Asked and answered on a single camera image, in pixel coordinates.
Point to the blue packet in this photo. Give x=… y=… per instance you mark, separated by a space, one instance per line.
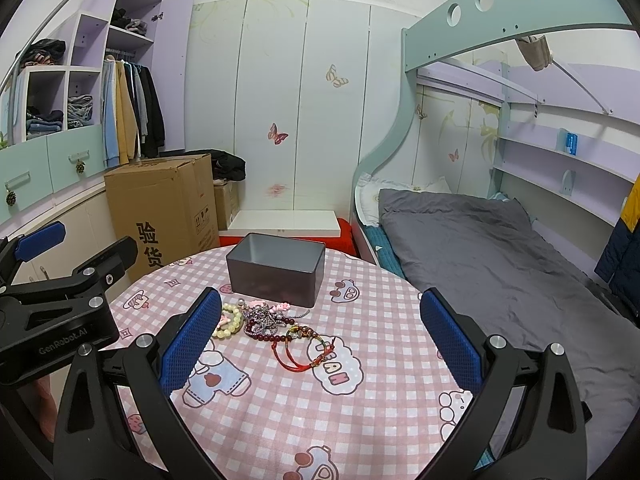
x=570 y=141

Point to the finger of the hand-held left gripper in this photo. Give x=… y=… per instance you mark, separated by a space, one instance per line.
x=107 y=260
x=40 y=237

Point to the cream low cabinet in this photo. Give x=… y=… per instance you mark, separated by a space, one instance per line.
x=60 y=232

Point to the small orange butterfly sticker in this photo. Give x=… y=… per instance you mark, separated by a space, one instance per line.
x=453 y=155

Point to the teal bed frame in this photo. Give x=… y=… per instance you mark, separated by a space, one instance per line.
x=450 y=25

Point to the lavender wall shelf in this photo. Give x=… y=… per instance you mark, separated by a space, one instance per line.
x=560 y=160

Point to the small cardboard box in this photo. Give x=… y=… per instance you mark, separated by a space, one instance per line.
x=225 y=205

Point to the hanging clothes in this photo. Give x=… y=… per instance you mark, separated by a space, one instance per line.
x=132 y=110

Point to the grey metal tin box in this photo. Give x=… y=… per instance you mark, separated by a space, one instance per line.
x=275 y=272

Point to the large cardboard box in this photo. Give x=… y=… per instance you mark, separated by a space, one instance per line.
x=160 y=210

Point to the white wardrobe doors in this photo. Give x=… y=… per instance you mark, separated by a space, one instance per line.
x=300 y=110

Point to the faded pink butterfly sticker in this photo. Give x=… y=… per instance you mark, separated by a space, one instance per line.
x=275 y=190

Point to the dark folded clothes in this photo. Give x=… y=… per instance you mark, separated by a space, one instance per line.
x=127 y=21

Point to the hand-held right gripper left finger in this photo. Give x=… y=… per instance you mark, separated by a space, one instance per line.
x=192 y=340

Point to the striped folded clothes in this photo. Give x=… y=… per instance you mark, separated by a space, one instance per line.
x=45 y=52

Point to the grey folded clothes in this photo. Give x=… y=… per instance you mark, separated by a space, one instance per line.
x=80 y=110

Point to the grey blanket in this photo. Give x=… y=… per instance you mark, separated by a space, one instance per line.
x=475 y=270

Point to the lavender open shelf unit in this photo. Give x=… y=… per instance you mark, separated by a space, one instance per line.
x=87 y=40

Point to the navy and yellow jacket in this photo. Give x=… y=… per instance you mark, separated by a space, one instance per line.
x=622 y=250

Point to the white pillow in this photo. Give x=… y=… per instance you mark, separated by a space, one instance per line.
x=370 y=200

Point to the pink pig charm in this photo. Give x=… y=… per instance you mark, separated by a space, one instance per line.
x=280 y=306

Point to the cream butterfly sticker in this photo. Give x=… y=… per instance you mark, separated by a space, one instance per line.
x=336 y=76

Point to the grey hanging cloth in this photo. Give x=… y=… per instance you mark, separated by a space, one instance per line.
x=535 y=52

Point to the blue folded jeans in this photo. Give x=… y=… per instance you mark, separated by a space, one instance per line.
x=45 y=122

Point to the pink checkered tablecloth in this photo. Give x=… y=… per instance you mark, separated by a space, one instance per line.
x=300 y=410

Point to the red bench white top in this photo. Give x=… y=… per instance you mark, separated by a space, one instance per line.
x=346 y=235

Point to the white board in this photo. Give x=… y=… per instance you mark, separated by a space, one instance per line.
x=290 y=222

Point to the teal bed sheet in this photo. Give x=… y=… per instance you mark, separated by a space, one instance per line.
x=385 y=252

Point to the person's left hand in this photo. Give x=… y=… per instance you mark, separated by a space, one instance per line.
x=47 y=405

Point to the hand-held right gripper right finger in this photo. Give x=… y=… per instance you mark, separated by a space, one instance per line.
x=450 y=340

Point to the teal drawers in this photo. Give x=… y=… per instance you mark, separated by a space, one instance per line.
x=50 y=165

